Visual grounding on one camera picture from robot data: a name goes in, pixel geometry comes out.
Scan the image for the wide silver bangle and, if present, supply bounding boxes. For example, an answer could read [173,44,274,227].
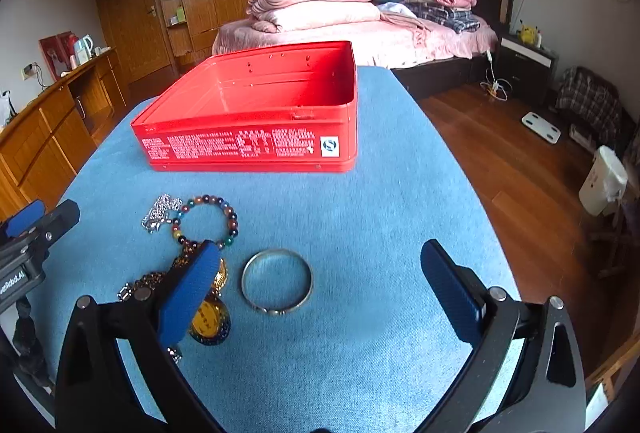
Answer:
[240,249,314,316]

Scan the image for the wooden sideboard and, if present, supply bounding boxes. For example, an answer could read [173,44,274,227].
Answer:
[0,49,130,219]

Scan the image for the blue table cloth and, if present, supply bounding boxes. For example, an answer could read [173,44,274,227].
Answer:
[19,64,526,433]

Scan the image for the white plastic bag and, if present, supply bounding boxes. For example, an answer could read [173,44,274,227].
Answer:
[0,90,16,130]

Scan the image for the white bin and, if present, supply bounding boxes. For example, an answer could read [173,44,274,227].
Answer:
[578,146,628,216]

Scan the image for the white bathroom scale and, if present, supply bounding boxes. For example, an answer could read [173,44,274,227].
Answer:
[521,111,561,145]

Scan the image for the red framed picture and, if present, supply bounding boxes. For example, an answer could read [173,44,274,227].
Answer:
[39,31,78,82]

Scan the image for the white electric kettle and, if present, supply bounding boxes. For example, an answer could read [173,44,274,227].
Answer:
[74,34,94,66]

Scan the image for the red metal tin box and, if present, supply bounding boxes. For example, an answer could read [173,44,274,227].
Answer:
[131,41,358,173]

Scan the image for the dark nightstand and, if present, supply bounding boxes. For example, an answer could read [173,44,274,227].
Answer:
[496,35,559,107]

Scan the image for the bed with pink cover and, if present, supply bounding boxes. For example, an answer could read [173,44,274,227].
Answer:
[213,19,499,97]

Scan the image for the plaid bag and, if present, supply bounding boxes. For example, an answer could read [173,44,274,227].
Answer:
[555,67,623,148]

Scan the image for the yellow pikachu plush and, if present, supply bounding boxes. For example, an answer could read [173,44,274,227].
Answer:
[518,22,539,47]

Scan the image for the plaid folded clothes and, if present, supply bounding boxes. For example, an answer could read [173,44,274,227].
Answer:
[404,0,482,34]

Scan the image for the lower pink folded quilt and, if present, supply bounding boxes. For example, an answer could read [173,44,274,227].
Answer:
[250,2,381,33]

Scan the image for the brown bead amber necklace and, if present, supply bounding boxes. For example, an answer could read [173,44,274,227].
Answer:
[127,241,232,348]

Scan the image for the silver chain necklace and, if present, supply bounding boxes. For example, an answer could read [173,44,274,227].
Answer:
[140,192,185,235]

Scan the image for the multicolour bead bracelet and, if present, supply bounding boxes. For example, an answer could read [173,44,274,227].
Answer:
[170,193,241,252]

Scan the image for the white power strip cable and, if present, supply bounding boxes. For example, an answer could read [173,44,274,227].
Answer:
[479,49,514,102]

